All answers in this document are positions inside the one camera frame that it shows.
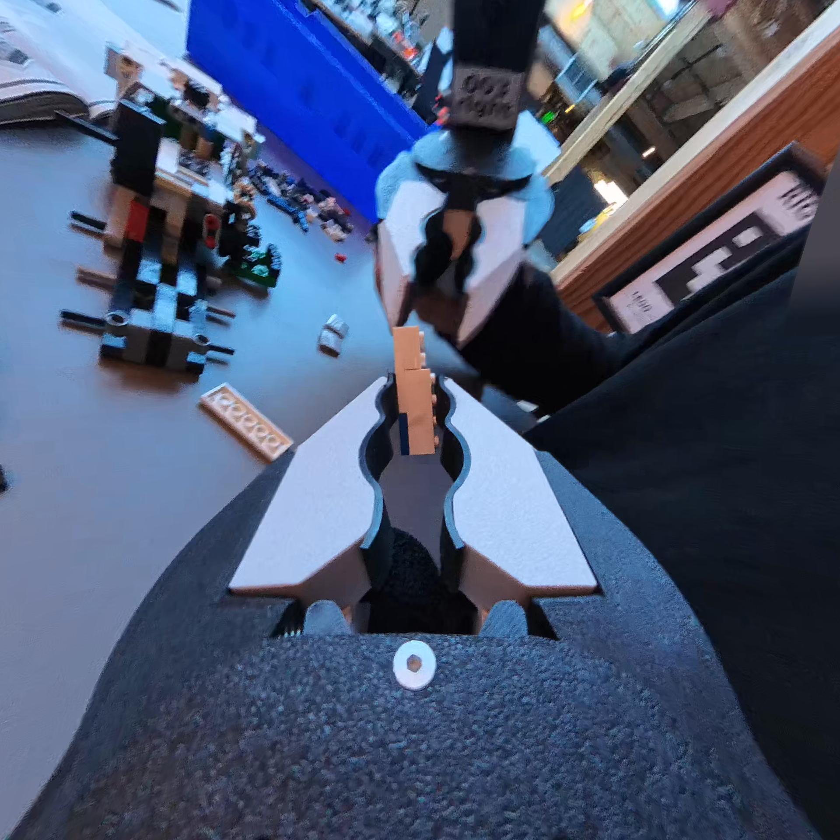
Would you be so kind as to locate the black framed marker sign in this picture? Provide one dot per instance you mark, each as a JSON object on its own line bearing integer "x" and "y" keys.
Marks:
{"x": 709, "y": 262}

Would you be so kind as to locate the instruction booklet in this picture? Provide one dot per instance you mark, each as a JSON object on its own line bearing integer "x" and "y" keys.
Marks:
{"x": 59, "y": 59}

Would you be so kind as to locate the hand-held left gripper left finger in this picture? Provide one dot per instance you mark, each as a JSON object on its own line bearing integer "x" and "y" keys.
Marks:
{"x": 315, "y": 518}

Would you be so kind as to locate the white flat lego plate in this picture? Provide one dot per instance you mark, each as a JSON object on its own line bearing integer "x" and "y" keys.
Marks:
{"x": 246, "y": 420}

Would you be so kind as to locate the small white lego connector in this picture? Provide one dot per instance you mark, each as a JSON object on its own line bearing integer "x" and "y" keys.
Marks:
{"x": 333, "y": 334}

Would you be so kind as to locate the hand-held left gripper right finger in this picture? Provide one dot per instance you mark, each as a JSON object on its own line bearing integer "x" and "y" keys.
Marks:
{"x": 512, "y": 518}

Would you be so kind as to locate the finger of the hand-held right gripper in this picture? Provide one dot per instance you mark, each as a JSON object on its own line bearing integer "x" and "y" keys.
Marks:
{"x": 397, "y": 243}
{"x": 502, "y": 249}

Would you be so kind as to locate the pile of small lego pieces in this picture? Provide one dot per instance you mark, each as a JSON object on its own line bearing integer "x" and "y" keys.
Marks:
{"x": 295, "y": 197}

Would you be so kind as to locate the black grey lego chassis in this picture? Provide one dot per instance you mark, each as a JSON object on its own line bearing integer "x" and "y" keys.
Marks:
{"x": 151, "y": 289}

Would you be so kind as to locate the green black lego assembly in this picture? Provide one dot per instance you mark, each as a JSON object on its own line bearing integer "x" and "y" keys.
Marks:
{"x": 257, "y": 269}

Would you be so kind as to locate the blue storage box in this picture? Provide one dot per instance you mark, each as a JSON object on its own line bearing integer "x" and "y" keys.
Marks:
{"x": 302, "y": 85}

